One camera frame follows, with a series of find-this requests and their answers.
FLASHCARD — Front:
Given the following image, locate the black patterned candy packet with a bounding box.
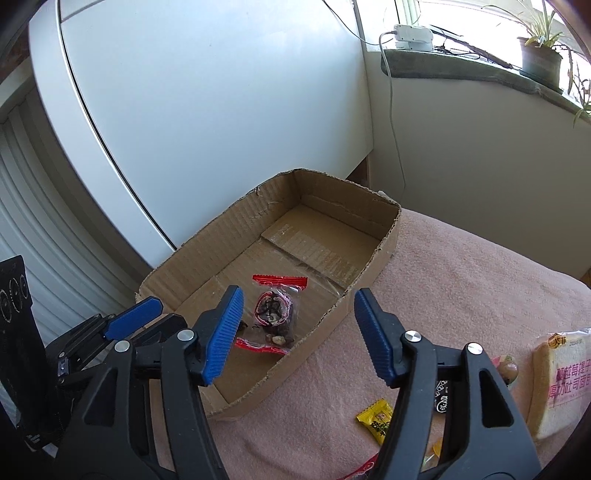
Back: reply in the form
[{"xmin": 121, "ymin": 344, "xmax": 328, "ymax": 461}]
[{"xmin": 434, "ymin": 380, "xmax": 449, "ymax": 414}]

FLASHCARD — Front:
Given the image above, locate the brown cardboard box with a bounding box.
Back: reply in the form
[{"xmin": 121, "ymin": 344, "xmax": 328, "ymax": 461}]
[{"xmin": 136, "ymin": 169, "xmax": 402, "ymax": 420}]

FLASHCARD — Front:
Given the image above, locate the white power adapter box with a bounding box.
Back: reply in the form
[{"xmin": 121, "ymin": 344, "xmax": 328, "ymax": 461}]
[{"xmin": 394, "ymin": 25, "xmax": 434, "ymax": 52}]

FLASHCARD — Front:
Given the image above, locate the white cabinet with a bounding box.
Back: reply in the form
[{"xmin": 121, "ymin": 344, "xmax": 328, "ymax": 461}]
[{"xmin": 29, "ymin": 1, "xmax": 373, "ymax": 266}]

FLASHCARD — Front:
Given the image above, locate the clear red dried-fruit bag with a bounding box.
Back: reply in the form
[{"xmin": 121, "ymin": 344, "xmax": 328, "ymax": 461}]
[{"xmin": 235, "ymin": 274, "xmax": 308, "ymax": 356}]

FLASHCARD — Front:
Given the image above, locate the potted spider plant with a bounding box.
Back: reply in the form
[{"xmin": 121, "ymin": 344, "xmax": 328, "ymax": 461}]
[{"xmin": 483, "ymin": 1, "xmax": 590, "ymax": 124}]

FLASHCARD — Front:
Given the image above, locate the pink table cloth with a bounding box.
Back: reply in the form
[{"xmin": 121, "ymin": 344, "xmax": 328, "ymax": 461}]
[{"xmin": 138, "ymin": 208, "xmax": 591, "ymax": 480}]

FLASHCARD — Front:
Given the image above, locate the brown jelly cup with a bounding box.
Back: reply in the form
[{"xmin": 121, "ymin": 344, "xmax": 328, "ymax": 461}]
[{"xmin": 492, "ymin": 354, "xmax": 519, "ymax": 386}]

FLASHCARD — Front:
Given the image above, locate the white cable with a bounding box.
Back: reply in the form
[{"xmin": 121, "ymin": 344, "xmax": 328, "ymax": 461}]
[{"xmin": 321, "ymin": 0, "xmax": 408, "ymax": 195}]

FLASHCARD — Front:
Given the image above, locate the yellow orange candy wrapper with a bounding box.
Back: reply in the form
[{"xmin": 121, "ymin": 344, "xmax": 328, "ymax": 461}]
[{"xmin": 422, "ymin": 437, "xmax": 443, "ymax": 472}]

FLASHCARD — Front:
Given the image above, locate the white radiator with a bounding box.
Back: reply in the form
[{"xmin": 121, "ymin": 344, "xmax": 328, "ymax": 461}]
[{"xmin": 1, "ymin": 91, "xmax": 138, "ymax": 343}]

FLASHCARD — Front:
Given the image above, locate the packaged sliced bread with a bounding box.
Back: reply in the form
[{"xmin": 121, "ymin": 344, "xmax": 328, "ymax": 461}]
[{"xmin": 527, "ymin": 328, "xmax": 590, "ymax": 442}]

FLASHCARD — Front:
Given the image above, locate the yellow candy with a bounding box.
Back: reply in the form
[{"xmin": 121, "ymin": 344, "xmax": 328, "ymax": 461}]
[{"xmin": 356, "ymin": 398, "xmax": 394, "ymax": 445}]

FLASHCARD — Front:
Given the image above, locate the grey window sill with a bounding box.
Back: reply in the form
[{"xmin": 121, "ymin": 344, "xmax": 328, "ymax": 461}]
[{"xmin": 381, "ymin": 49, "xmax": 581, "ymax": 115}]

